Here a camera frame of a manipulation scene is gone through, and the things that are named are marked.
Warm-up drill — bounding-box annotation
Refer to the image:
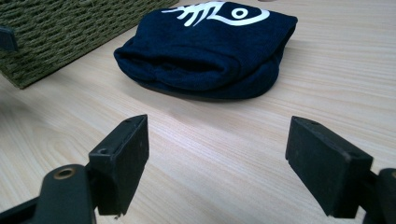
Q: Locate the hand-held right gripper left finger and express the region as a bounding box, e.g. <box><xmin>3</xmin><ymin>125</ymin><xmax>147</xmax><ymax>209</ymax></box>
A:
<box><xmin>88</xmin><ymin>114</ymin><xmax>150</xmax><ymax>217</ymax></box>

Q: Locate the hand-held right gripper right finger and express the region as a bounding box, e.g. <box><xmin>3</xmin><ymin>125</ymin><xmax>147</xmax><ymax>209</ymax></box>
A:
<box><xmin>285</xmin><ymin>116</ymin><xmax>374</xmax><ymax>219</ymax></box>

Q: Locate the green woven basket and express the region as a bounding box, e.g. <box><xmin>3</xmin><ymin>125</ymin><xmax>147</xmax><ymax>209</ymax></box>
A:
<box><xmin>0</xmin><ymin>0</ymin><xmax>180</xmax><ymax>90</ymax></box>

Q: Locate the navy blue garment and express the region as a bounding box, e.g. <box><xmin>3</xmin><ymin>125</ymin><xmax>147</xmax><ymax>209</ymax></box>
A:
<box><xmin>113</xmin><ymin>0</ymin><xmax>299</xmax><ymax>101</ymax></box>

